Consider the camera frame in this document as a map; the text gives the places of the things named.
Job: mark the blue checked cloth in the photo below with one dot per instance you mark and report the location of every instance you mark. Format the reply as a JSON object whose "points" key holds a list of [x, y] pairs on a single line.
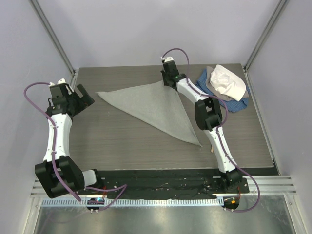
{"points": [[232, 105]]}

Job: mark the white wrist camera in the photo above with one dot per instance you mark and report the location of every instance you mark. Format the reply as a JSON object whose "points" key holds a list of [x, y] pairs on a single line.
{"points": [[61, 81], [167, 59]]}

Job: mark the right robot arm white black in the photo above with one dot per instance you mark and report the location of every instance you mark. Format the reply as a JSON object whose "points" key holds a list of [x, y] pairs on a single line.
{"points": [[208, 118]]}

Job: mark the left aluminium frame post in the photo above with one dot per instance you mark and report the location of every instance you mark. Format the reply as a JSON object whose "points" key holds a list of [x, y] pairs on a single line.
{"points": [[51, 34]]}

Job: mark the front aluminium frame rail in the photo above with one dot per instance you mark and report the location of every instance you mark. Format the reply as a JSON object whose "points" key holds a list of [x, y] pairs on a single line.
{"points": [[268, 185]]}

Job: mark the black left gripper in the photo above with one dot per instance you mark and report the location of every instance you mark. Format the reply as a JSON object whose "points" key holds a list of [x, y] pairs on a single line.
{"points": [[86, 101]]}

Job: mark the white cloth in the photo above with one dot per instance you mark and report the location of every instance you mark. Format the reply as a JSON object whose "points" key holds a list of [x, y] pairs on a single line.
{"points": [[227, 83]]}

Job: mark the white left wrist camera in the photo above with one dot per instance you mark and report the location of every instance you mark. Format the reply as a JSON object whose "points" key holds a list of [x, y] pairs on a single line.
{"points": [[61, 81]]}

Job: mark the aluminium frame post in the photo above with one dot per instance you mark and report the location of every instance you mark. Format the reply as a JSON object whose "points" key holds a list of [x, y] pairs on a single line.
{"points": [[51, 34], [280, 7]]}

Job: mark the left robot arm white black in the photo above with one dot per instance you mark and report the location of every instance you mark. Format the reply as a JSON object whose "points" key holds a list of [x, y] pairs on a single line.
{"points": [[58, 174]]}

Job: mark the grey cloth napkin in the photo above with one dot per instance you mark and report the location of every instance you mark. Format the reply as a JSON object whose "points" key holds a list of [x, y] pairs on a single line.
{"points": [[157, 105]]}

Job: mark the white slotted cable duct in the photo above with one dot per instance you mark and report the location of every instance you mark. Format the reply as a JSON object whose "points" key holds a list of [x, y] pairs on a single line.
{"points": [[94, 201]]}

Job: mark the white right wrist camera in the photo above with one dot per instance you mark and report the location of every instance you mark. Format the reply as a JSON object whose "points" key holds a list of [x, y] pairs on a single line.
{"points": [[167, 59]]}

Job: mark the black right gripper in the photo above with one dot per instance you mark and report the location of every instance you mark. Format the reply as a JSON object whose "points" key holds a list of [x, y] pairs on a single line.
{"points": [[165, 83]]}

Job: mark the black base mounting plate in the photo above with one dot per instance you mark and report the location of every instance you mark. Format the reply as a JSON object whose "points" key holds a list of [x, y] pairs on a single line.
{"points": [[171, 184]]}

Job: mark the beige grey cloth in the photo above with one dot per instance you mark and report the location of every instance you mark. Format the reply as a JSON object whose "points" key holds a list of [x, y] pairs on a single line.
{"points": [[223, 97]]}

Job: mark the right aluminium frame post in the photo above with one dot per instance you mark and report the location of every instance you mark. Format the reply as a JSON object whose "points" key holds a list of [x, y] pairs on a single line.
{"points": [[280, 7]]}

